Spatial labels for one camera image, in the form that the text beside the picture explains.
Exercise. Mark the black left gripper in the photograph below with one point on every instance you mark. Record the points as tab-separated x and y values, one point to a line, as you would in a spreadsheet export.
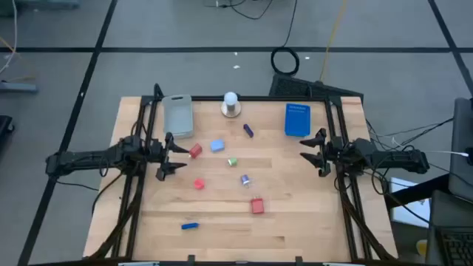
157	153

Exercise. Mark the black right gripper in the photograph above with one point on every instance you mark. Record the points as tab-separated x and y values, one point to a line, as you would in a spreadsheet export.
334	151

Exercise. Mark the red rectangular box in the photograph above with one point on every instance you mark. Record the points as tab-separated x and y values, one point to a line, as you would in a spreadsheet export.
196	150

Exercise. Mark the small red block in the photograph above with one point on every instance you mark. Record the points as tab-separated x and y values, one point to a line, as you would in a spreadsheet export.
199	184

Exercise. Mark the light blue box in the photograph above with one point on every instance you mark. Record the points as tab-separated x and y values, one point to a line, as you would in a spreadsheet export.
217	145

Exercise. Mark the green and white charger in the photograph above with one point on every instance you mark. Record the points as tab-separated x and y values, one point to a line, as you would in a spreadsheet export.
232	161

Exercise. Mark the purple cylindrical marker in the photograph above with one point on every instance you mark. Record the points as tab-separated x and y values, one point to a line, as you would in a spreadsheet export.
248	130

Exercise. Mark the blue marker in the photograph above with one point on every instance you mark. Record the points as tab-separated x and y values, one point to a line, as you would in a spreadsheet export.
190	225

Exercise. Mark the purple and white charger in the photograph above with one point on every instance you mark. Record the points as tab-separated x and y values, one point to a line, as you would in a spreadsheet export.
245	179

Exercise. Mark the red charger with prongs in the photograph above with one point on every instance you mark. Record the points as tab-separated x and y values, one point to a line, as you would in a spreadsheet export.
257	206

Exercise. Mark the white light bulb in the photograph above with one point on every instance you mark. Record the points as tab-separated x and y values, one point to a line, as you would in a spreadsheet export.
230	98

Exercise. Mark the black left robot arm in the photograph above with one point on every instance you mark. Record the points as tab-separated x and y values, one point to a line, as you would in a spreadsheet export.
81	159

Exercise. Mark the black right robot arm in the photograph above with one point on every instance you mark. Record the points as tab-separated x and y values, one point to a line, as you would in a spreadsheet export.
399	159

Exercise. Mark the blue plastic basket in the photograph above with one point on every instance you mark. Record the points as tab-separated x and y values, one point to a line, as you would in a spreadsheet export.
297	122

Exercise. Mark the grey plastic bin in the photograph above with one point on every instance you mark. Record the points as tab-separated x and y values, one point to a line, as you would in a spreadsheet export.
178	118

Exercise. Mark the black perforated panel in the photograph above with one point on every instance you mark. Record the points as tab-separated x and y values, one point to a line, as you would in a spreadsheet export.
295	88

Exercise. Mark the black beam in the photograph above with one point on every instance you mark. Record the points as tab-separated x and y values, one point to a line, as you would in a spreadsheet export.
417	190

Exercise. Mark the white paper sheet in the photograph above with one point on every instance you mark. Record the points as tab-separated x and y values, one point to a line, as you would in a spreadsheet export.
410	214

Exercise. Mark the yellow round object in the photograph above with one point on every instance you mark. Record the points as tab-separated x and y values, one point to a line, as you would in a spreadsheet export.
422	247

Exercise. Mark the grey laptop with black keyboard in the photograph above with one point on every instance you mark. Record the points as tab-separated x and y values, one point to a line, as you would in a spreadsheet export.
458	249

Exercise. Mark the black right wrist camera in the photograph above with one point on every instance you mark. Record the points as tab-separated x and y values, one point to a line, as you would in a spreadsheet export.
364	145

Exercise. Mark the black aluminium table frame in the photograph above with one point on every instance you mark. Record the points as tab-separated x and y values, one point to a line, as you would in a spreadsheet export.
266	98

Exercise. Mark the grey flat base plate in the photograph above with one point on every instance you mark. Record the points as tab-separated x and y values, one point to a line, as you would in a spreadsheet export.
18	87

